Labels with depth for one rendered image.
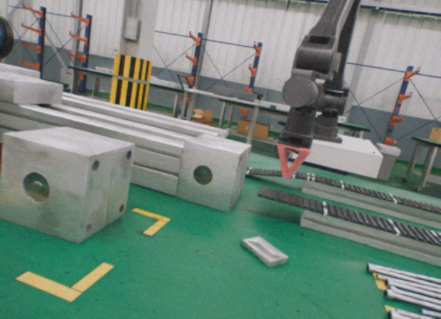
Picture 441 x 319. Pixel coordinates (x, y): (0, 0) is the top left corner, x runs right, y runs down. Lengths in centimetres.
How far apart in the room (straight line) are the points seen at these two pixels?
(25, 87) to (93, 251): 39
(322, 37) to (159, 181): 43
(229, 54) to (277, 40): 128
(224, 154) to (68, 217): 22
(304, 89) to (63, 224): 43
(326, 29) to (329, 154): 46
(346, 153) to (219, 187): 65
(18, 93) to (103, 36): 969
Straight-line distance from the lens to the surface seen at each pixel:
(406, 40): 852
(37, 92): 68
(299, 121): 65
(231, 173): 46
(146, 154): 50
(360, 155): 106
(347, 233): 51
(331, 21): 74
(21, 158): 37
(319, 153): 105
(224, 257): 36
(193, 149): 47
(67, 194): 35
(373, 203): 71
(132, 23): 395
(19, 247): 36
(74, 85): 702
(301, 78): 58
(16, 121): 66
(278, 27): 842
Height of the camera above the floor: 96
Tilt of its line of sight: 12 degrees down
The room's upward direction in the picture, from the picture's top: 11 degrees clockwise
